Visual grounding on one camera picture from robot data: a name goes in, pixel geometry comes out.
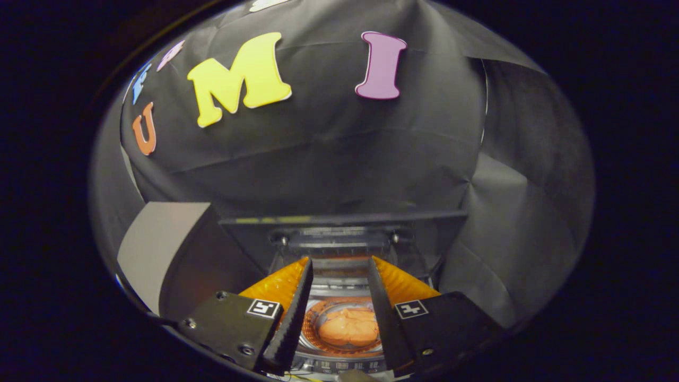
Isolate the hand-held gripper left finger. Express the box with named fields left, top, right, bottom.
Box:
left=178, top=257, right=315, bottom=375

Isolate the black backdrop cloth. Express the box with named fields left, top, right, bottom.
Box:
left=89, top=0, right=596, bottom=331

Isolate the grey washing machine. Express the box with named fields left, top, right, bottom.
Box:
left=217, top=210, right=471, bottom=380

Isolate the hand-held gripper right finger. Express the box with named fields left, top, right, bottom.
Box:
left=367, top=256, right=503, bottom=378

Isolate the grey cabinet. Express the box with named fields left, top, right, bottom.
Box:
left=116, top=201, right=266, bottom=320

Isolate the yellow polo shirt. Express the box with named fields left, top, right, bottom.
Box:
left=317, top=307, right=380, bottom=348

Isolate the dark washing machine lid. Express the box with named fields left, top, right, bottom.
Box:
left=217, top=210, right=471, bottom=279

